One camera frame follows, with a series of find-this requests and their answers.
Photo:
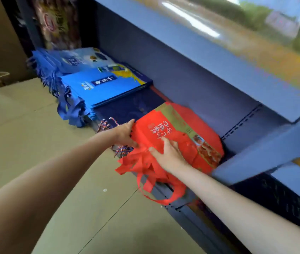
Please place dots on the person's left hand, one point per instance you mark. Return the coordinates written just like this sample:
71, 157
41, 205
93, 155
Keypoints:
119, 134

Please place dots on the person's right hand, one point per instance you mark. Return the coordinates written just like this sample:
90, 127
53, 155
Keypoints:
171, 160

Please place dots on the person's left thumb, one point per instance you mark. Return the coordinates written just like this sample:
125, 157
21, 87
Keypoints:
132, 143

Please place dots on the person's right thumb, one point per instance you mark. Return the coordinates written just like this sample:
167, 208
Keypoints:
155, 152

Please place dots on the stack of red tote bags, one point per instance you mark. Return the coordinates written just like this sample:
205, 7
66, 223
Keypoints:
181, 129

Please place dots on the person's right forearm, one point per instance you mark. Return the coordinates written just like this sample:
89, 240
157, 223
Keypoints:
240, 211

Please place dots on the person's left forearm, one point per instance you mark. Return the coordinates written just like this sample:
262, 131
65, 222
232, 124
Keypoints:
46, 187

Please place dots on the stack of blue yellow-print bags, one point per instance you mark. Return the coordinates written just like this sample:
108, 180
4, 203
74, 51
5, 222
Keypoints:
102, 85

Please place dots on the blue metal shelf unit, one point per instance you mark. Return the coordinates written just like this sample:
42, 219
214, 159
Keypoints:
192, 76

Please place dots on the stack of light blue bags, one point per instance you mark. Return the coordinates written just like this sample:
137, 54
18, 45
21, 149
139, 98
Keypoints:
70, 59

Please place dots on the dark patterned package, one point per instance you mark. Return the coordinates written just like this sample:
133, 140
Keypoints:
57, 21

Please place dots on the glossy landscape-print package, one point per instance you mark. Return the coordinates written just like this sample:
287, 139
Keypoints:
245, 31

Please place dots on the brown cardboard box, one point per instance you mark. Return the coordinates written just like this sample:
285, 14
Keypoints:
1, 36

